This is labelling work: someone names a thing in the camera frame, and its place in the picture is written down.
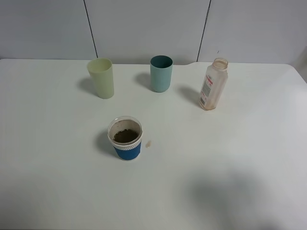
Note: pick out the clear plastic drink bottle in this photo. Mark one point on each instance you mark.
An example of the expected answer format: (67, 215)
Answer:
(213, 85)

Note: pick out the brown drink spill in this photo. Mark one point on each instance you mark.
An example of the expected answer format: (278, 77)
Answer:
(148, 144)

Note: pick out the blue sleeved clear cup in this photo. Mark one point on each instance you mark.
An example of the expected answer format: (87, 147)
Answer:
(125, 135)

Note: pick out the teal plastic cup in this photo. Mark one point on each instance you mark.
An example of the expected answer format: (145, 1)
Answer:
(160, 72)

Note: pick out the pale yellow plastic cup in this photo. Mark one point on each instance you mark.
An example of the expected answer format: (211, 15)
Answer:
(101, 72)

